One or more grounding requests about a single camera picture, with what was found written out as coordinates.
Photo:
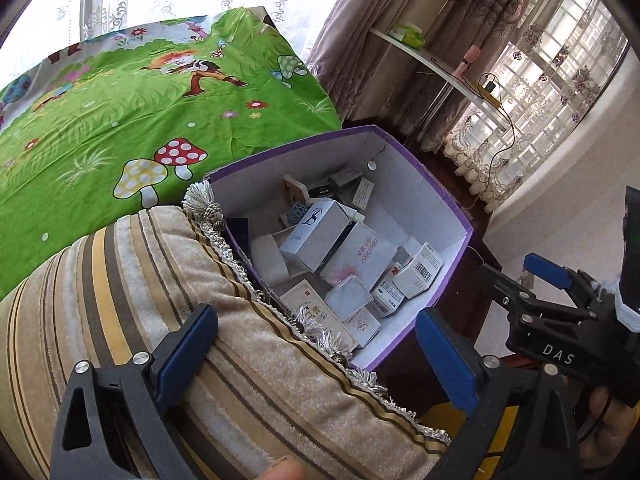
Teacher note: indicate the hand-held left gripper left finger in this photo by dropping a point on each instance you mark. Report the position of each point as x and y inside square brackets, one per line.
[185, 355]

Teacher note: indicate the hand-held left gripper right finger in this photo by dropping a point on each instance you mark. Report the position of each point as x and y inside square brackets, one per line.
[447, 355]

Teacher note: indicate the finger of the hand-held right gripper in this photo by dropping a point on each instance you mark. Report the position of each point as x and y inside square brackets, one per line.
[510, 295]
[547, 267]

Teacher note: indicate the white medicine box blue logo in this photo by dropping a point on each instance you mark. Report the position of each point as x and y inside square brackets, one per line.
[387, 300]

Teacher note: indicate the white box red triangle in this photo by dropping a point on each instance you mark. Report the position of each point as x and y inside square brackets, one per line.
[364, 327]

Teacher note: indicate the white box with barcode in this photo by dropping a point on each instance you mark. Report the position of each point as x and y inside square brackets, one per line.
[420, 270]

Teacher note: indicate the small white box red print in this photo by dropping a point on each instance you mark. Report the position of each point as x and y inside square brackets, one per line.
[400, 271]

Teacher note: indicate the purple cardboard box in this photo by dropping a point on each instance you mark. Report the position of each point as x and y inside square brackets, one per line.
[425, 200]

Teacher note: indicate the large white box pink print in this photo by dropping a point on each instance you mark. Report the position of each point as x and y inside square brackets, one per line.
[357, 257]

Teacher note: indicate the cream box red print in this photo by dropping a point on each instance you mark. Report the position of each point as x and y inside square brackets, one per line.
[310, 310]

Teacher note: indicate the white box with curly logo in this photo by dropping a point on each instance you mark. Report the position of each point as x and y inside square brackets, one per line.
[312, 232]

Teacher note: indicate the narrow white box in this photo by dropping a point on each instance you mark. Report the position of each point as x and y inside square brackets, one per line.
[364, 194]

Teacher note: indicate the teal mesh ball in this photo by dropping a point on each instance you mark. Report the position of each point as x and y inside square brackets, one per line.
[296, 213]

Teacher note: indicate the brown long box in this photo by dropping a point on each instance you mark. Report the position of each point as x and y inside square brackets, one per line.
[295, 189]

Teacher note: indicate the person's right hand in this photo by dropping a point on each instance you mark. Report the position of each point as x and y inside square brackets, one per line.
[612, 430]

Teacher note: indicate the person's left hand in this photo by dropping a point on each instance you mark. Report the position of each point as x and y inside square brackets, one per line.
[282, 471]

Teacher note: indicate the yellow object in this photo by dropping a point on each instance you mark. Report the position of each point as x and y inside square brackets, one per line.
[435, 425]

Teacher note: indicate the striped plush cushion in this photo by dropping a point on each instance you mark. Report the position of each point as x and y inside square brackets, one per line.
[125, 290]

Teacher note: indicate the lace window curtain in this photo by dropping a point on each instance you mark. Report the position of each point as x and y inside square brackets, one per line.
[550, 110]

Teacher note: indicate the yellow charger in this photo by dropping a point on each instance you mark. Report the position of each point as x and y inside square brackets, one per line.
[487, 91]

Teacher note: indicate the pink handheld device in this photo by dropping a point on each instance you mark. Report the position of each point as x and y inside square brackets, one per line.
[465, 60]

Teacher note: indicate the white shelf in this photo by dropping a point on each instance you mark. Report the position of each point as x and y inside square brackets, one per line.
[440, 67]

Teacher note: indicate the green cartoon printed blanket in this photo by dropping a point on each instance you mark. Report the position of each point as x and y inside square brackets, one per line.
[125, 125]

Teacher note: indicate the floral patterned curtain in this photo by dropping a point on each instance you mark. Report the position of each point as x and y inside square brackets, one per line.
[490, 15]

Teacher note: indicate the green packet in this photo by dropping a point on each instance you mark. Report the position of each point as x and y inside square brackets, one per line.
[406, 36]

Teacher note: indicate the taupe curtain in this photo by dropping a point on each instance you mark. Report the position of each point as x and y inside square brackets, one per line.
[370, 5]

